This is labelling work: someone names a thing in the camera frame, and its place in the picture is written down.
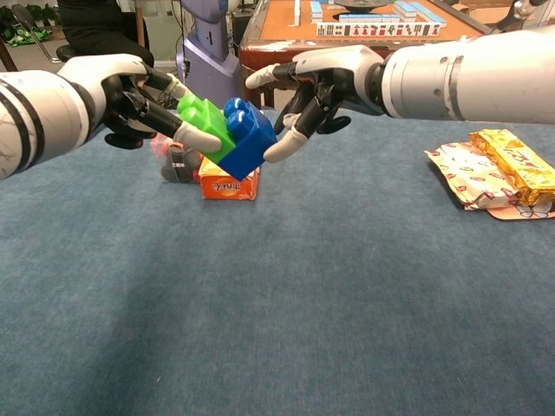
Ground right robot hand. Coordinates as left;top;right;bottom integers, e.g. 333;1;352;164
245;44;385;164

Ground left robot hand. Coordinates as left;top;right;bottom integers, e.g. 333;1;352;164
58;54;222;153

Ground green two-stud building block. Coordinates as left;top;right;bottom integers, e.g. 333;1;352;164
176;94;238;165

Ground blue four-stud building block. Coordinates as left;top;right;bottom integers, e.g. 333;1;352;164
218;97;278;182

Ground row of face-up mahjong tiles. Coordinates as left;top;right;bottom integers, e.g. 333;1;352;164
316;22;441;37

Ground brown wooden mahjong table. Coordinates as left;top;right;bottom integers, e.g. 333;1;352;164
238;0;493;109

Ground dark round mahjong dish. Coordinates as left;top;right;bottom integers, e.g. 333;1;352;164
333;0;394;12

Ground clear box with black parts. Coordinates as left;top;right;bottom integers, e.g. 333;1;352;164
149;132;205;185

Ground seated person in black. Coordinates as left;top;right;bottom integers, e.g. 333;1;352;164
57;0;156;68

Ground long blue-backed mahjong tile stack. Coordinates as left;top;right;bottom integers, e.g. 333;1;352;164
338;0;447;25

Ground orange cardboard box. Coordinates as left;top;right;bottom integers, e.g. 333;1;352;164
198;156;261;201

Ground green plants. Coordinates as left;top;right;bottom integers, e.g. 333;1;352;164
0;3;60;48

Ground dark wooden table leg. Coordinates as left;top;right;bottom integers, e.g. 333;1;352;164
0;38;18;73

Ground white red-printed snack bag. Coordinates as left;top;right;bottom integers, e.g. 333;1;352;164
423;140;524;211

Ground gold foil snack bag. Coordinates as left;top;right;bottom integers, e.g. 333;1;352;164
469;128;555;207

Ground pink printed card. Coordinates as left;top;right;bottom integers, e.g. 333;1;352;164
486;199;555;221

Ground blue felt table cloth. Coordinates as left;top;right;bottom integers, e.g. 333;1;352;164
0;108;555;416

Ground purple-grey robot pedestal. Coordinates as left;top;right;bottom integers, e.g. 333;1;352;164
175;0;240;110

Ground silver metal chair frame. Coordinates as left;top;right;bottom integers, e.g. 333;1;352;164
11;3;62;64

